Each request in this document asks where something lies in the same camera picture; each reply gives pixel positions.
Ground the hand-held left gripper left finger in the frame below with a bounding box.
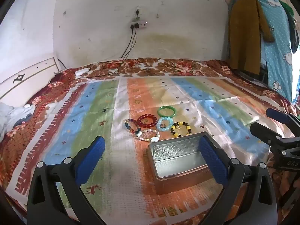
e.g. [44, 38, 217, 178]
[27, 135, 106, 225]

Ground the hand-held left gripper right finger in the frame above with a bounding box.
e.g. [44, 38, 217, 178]
[198, 136, 278, 225]

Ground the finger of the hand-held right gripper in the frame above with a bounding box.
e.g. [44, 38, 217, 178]
[266, 108, 300, 128]
[250, 122, 300, 150]

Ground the silver metal tin box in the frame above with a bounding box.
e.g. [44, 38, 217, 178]
[148, 132, 225, 195]

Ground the yellow and black bead bracelet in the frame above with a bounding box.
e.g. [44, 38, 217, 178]
[170, 121, 192, 137]

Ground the multicolour bead bracelet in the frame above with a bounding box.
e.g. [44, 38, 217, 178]
[125, 118, 142, 135]

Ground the light blue bead bracelet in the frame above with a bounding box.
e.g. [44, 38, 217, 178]
[157, 117, 175, 132]

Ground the white pearl bracelet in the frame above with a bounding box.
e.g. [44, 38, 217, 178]
[136, 129, 161, 143]

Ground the green jade bangle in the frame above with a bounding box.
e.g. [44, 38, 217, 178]
[157, 106, 176, 118]

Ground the red bead bracelet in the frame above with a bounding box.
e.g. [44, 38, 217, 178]
[137, 114, 158, 128]

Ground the striped printed cloth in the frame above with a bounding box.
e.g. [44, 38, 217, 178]
[6, 76, 277, 225]

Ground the blue printed hanging cloth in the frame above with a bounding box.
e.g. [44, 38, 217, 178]
[244, 0, 293, 104]

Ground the brown hanging garment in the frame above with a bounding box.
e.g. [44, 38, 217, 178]
[228, 0, 275, 75]

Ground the white power adapter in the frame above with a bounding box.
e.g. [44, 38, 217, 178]
[74, 68, 91, 77]

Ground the grey cloth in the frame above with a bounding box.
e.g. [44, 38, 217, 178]
[0, 102, 35, 139]

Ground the white headboard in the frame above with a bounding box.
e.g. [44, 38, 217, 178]
[0, 57, 62, 101]

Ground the striped patterned cloth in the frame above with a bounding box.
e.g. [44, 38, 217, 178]
[0, 57, 300, 225]

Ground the green hanging item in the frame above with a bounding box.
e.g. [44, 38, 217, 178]
[279, 0, 296, 19]

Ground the white power strip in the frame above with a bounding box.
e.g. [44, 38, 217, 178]
[130, 22, 149, 30]

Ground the thick black cable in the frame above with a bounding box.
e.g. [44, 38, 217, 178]
[57, 57, 67, 71]

